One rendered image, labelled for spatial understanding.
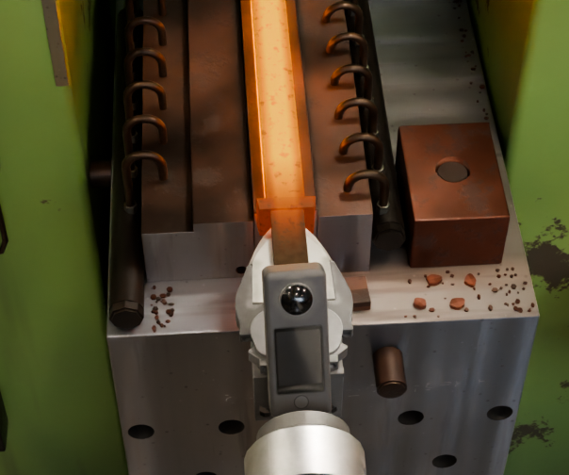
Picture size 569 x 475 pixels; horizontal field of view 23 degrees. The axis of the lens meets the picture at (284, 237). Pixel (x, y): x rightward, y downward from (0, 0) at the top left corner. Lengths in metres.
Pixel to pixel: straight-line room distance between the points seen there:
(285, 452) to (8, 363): 0.64
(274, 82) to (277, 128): 0.06
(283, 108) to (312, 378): 0.30
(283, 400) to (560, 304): 0.59
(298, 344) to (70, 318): 0.53
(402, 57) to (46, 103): 0.39
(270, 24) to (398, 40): 0.19
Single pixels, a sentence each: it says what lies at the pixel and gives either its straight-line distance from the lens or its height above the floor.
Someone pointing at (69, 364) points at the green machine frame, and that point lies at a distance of 1.57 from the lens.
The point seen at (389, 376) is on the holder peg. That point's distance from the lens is 1.21.
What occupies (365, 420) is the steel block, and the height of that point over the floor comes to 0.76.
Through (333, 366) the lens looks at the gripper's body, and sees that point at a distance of 1.06.
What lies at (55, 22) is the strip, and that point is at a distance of 1.20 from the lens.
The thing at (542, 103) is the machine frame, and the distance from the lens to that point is 1.31.
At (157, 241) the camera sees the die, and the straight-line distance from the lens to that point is 1.19.
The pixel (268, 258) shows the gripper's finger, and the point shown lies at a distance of 1.12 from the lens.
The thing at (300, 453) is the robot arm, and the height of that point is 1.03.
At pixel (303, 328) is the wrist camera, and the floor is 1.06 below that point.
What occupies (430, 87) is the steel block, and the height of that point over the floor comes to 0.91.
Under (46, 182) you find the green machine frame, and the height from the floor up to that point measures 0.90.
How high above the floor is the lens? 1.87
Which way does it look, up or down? 49 degrees down
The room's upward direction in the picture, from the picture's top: straight up
